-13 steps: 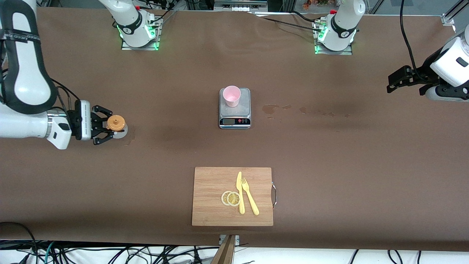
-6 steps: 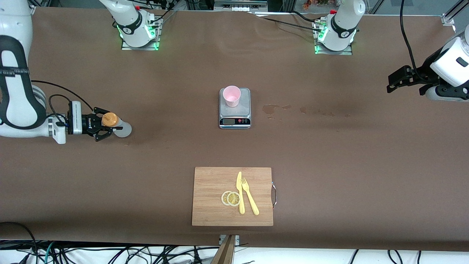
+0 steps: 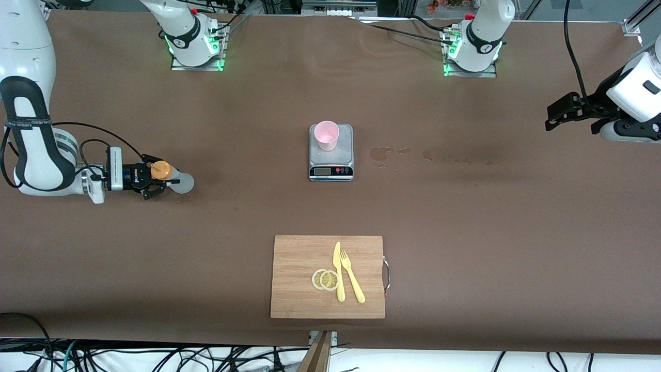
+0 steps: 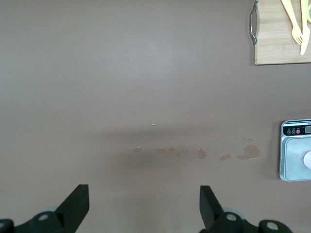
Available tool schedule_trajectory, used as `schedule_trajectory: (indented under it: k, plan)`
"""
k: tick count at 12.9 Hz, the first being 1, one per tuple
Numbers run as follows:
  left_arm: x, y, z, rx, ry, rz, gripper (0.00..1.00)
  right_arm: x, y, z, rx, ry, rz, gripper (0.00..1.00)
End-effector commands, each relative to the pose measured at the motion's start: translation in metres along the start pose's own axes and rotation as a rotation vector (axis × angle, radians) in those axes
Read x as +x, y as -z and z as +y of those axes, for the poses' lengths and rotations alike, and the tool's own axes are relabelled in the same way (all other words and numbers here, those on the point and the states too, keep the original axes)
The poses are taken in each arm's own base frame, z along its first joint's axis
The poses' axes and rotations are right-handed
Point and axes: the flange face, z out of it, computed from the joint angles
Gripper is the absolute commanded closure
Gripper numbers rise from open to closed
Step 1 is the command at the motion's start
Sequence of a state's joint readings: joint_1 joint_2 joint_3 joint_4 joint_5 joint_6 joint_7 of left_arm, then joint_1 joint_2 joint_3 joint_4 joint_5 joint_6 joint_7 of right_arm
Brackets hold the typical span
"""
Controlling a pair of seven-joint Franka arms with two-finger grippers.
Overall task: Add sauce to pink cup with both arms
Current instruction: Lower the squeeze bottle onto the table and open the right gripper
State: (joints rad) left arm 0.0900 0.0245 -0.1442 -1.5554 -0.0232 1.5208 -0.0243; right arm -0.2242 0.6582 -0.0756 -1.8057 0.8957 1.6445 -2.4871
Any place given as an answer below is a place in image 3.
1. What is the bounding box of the clear sauce bottle orange cap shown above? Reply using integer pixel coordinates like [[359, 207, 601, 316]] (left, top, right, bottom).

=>
[[151, 161, 195, 195]]

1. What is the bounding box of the pink plastic cup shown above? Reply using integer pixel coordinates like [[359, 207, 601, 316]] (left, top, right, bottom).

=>
[[314, 120, 340, 151]]

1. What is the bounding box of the wooden cutting board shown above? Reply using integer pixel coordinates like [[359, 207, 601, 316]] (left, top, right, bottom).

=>
[[270, 235, 390, 319]]

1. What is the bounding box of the silver digital kitchen scale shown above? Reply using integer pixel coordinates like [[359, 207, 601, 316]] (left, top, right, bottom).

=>
[[308, 123, 355, 182]]

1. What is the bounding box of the yellow plastic knife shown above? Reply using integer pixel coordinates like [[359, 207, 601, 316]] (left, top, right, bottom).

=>
[[333, 241, 346, 302]]

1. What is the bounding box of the yellow plastic fork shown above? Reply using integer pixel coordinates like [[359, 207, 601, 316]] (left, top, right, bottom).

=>
[[340, 250, 366, 304]]

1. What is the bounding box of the wooden beam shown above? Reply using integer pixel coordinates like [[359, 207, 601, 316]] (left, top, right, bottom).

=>
[[297, 331, 334, 372]]

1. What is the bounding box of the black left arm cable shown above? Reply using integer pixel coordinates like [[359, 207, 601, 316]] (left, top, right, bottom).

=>
[[563, 0, 594, 112]]

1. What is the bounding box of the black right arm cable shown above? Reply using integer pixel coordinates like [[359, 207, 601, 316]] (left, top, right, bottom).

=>
[[51, 121, 145, 180]]

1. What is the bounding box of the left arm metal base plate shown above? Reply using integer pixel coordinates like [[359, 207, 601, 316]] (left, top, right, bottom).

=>
[[443, 28, 498, 79]]

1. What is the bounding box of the aluminium frame profile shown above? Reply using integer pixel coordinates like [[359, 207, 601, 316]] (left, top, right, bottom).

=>
[[622, 0, 661, 37]]

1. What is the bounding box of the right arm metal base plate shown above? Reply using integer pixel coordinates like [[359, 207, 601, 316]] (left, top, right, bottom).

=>
[[170, 20, 227, 72]]

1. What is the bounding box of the black cable to arm base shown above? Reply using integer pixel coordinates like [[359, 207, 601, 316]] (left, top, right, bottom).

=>
[[356, 18, 456, 43]]

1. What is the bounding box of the black looped floor cable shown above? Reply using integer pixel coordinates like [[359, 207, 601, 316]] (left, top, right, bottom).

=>
[[0, 312, 55, 372]]

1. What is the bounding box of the teal floor cable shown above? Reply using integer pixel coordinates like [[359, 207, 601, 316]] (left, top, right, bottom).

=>
[[61, 340, 78, 371]]

